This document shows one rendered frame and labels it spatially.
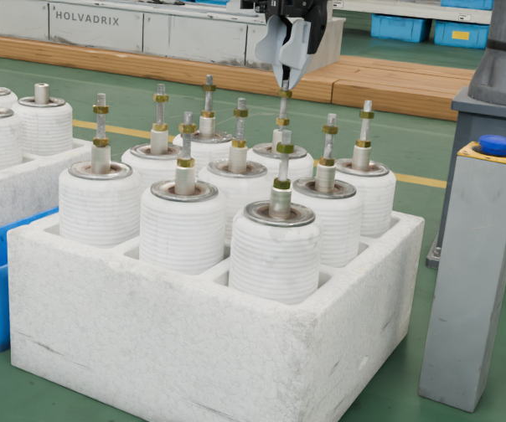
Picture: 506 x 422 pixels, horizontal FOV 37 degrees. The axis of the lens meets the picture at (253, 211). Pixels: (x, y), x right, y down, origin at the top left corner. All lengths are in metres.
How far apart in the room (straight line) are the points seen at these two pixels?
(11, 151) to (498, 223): 0.70
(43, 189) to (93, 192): 0.34
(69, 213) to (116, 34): 2.38
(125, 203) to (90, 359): 0.18
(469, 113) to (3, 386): 0.84
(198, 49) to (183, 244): 2.29
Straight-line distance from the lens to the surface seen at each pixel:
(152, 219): 0.82
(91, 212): 0.88
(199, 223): 0.81
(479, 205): 0.88
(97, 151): 0.89
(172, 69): 3.05
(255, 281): 0.77
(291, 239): 0.75
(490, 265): 0.90
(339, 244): 0.87
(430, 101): 2.76
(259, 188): 0.91
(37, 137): 1.25
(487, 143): 0.88
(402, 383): 1.01
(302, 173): 1.01
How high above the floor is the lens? 0.51
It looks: 19 degrees down
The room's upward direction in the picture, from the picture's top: 4 degrees clockwise
